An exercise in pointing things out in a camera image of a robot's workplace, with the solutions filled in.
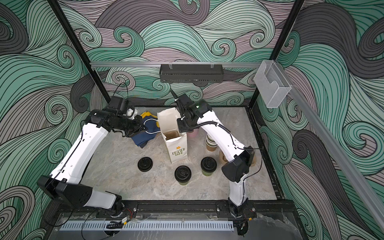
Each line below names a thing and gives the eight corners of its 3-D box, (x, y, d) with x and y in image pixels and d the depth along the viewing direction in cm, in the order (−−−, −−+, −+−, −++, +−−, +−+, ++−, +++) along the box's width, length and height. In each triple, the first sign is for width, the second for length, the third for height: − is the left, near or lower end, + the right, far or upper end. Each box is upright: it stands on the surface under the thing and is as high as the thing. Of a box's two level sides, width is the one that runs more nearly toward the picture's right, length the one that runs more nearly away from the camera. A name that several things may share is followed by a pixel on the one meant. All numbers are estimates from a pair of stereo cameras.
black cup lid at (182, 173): (175, 187, 82) (174, 180, 73) (176, 174, 87) (175, 165, 78) (191, 187, 82) (191, 180, 73) (191, 174, 87) (191, 165, 78)
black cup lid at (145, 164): (137, 172, 88) (136, 170, 85) (140, 159, 93) (139, 157, 91) (151, 172, 88) (150, 170, 85) (153, 159, 93) (152, 157, 91)
